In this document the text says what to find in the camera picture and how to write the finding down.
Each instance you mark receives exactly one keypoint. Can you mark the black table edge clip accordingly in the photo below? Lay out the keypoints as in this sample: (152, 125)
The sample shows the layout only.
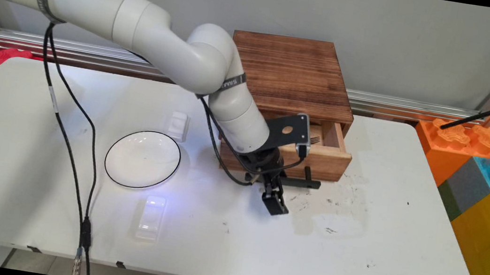
(121, 264)
(34, 249)

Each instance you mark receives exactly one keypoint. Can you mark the orange foam block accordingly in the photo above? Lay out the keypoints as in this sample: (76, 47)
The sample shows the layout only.
(437, 153)

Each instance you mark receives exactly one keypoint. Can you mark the black tripod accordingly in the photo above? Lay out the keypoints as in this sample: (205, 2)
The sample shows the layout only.
(489, 113)

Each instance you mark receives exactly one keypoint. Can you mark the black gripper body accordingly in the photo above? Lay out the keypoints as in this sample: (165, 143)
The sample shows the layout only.
(265, 164)

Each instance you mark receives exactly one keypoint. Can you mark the grey foam block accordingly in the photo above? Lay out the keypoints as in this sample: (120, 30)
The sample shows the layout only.
(468, 186)

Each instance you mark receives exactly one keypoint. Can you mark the brown wooden drawer cabinet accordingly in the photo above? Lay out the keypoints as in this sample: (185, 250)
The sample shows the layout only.
(291, 72)

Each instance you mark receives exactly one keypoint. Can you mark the clear plastic box near edge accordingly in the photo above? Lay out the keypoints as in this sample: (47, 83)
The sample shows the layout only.
(151, 217)

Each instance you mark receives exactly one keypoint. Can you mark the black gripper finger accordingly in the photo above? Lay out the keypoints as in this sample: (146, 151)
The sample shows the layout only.
(265, 189)
(277, 198)

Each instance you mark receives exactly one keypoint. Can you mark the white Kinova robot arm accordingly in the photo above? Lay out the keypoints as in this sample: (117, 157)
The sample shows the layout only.
(154, 35)

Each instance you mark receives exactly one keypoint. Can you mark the aluminium rail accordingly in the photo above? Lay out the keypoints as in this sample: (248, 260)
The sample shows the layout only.
(396, 106)

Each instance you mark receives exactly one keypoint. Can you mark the white plate with black rim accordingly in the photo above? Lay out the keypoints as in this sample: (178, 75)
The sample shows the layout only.
(142, 159)

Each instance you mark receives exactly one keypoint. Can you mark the black wrist camera mount plate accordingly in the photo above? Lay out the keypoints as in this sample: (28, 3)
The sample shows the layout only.
(286, 131)

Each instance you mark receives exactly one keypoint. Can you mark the white ceramic cutlery rest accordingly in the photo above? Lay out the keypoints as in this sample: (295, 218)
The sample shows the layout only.
(178, 125)

